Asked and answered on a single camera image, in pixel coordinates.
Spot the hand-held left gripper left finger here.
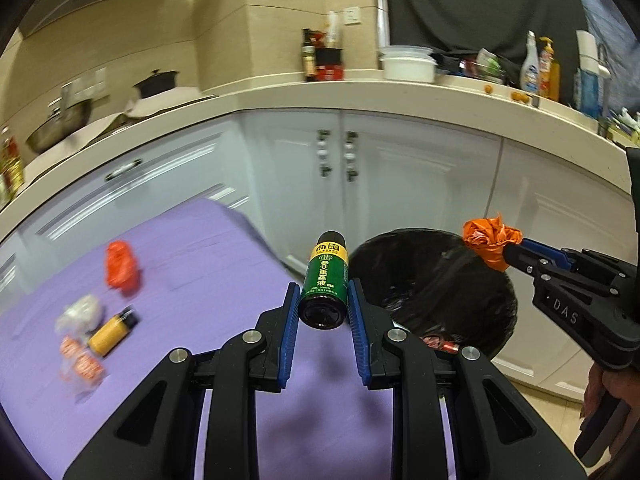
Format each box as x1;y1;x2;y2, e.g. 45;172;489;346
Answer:
62;282;301;480

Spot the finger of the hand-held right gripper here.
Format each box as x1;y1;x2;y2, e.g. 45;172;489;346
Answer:
501;241;549;277
520;238;577;271

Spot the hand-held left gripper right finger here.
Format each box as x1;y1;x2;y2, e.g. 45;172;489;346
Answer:
348;277;586;480

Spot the green bottle with yellow label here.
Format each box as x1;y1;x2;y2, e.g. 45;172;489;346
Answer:
298;231;349;330

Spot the black trash bin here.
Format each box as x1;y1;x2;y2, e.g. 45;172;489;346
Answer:
347;228;518;366

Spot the person's right hand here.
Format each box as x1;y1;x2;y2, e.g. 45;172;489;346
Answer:
582;361;640;442

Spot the purple tablecloth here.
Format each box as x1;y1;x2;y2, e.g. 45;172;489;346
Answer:
0;200;461;480

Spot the white kitchen cabinet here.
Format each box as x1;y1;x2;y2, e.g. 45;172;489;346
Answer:
0;107;640;406

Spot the blue container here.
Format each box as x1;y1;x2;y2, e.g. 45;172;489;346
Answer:
574;30;608;118

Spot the yellow bottle with black cap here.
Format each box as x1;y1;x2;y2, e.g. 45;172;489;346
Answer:
88;306;139;357

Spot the orange pump bottle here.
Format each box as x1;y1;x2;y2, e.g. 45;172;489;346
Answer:
537;36;561;102

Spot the red-orange crumpled plastic bag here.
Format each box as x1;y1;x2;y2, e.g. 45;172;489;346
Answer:
104;240;144;295

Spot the white spray bottle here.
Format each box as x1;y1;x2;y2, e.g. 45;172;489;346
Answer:
520;31;541;95

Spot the dark dish rack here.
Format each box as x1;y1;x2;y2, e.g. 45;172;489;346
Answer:
435;47;521;86

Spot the clear wrapper with orange print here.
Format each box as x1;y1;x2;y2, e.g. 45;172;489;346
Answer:
54;294;107;401

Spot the white plastic container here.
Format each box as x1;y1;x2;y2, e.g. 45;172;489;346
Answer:
378;45;438;82

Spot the blue-grey cloth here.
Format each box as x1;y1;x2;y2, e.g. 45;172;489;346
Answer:
567;0;638;61

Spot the dark curtain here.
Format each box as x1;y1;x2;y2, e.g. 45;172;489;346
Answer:
377;0;601;86

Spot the black utensil holder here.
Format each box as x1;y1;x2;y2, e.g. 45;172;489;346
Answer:
316;10;346;81

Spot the dark sauce bottle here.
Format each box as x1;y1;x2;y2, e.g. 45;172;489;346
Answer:
301;28;318;82

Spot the metal pipe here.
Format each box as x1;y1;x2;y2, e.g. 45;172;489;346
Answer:
370;0;392;68

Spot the black cooking pot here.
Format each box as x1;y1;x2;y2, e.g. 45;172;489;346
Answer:
132;69;180;101

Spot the steel frying pan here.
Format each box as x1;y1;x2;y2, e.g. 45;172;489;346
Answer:
25;87;96;156

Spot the yellow cooking oil bottle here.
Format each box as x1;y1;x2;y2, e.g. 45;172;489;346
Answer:
0;126;26;201

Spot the cabinet door knob handle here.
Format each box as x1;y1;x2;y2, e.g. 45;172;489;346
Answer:
345;131;361;182
317;130;332;177

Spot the metal drawer handle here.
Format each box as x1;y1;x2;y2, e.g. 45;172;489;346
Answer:
105;159;143;181

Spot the white wall socket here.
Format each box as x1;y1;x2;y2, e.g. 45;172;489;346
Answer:
60;67;108;106

